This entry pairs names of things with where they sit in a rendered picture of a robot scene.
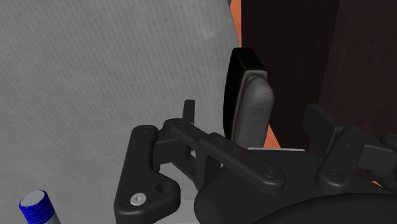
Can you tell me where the black and grey device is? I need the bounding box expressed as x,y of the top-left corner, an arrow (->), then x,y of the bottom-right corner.
222,46 -> 275,150

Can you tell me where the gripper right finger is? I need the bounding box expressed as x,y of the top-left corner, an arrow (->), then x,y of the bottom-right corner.
302,104 -> 397,195

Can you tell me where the blue-capped white bottle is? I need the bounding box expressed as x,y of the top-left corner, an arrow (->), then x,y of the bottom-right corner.
18,190 -> 62,224

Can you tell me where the grey fabric furniture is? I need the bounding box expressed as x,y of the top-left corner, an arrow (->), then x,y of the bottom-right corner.
0,0 -> 240,224

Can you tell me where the dark brown wooden cabinet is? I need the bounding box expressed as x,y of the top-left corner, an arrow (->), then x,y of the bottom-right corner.
240,0 -> 397,156

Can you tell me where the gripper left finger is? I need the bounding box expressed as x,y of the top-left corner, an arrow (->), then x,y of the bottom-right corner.
113,99 -> 286,224

